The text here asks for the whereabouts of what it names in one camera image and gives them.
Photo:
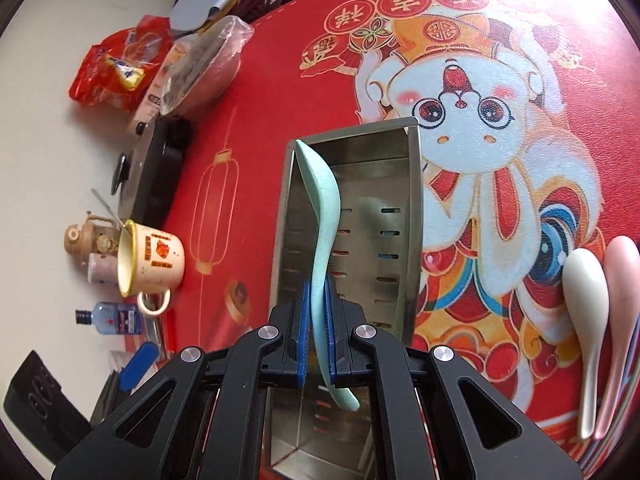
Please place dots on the red snack bag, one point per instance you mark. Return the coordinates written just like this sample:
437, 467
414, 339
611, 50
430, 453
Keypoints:
100, 75

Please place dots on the black electric pan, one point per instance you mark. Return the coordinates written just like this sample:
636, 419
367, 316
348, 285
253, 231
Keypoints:
160, 170

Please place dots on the cream enamel mug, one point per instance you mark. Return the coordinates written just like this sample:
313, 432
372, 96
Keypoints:
155, 255

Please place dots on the stainless steel utensil box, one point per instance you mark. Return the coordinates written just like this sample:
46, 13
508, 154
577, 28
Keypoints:
370, 240

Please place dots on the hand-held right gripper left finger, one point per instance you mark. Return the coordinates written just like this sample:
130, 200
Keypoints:
301, 335

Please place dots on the white tube bottle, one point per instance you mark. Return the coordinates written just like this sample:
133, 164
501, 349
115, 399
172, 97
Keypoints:
152, 100

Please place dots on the mint green spoon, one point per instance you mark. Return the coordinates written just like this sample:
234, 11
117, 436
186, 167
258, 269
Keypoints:
322, 210

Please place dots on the blue glass bottle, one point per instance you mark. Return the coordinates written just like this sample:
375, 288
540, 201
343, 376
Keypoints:
112, 317

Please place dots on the small white cup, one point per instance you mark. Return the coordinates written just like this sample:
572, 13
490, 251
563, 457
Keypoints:
102, 270

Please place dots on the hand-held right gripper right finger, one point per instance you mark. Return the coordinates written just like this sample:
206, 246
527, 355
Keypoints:
330, 335

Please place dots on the red printed table mat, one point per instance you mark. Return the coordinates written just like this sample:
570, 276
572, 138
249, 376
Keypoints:
280, 85

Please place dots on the black box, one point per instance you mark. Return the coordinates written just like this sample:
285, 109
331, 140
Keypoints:
40, 400

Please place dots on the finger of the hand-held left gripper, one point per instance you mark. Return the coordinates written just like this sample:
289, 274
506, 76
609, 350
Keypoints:
137, 362

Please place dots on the pink spoon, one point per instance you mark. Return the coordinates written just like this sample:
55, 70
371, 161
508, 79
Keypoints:
622, 270

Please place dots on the white spoon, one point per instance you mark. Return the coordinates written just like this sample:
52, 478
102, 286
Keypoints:
585, 285

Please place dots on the thin metal skewer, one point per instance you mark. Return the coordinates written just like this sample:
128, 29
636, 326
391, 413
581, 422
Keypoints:
107, 209

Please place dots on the brown teapot figurine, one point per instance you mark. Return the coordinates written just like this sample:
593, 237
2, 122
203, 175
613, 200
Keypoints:
85, 237

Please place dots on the clear plastic bag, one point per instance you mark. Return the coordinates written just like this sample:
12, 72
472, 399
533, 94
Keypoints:
210, 70

